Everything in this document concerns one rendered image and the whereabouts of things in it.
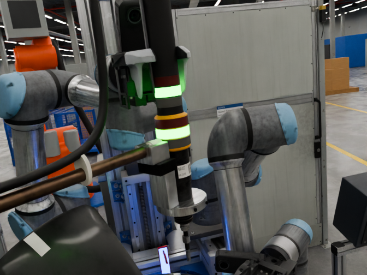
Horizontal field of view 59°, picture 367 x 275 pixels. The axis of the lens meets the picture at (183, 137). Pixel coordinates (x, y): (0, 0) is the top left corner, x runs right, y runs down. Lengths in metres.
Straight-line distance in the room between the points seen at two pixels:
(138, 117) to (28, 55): 3.77
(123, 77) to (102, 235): 0.24
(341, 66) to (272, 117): 12.10
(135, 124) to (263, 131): 0.35
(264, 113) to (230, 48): 1.54
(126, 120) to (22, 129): 0.41
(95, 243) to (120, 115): 0.26
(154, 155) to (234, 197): 0.48
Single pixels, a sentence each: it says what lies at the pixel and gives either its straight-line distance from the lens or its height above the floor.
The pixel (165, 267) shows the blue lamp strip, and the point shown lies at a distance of 0.91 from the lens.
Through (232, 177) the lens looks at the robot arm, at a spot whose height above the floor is 1.35.
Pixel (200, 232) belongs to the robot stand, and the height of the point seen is 1.04.
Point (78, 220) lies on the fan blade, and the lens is 0.52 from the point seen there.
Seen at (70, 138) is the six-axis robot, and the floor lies 0.91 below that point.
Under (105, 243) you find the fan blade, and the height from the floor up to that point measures 1.40.
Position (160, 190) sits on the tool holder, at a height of 1.49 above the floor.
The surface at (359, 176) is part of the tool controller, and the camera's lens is 1.12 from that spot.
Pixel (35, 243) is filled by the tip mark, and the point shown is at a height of 1.44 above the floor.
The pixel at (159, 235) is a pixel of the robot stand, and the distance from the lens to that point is 1.37.
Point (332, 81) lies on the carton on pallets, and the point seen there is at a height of 0.46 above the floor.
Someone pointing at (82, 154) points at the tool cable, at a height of 1.56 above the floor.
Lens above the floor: 1.64
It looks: 13 degrees down
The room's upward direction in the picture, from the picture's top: 7 degrees counter-clockwise
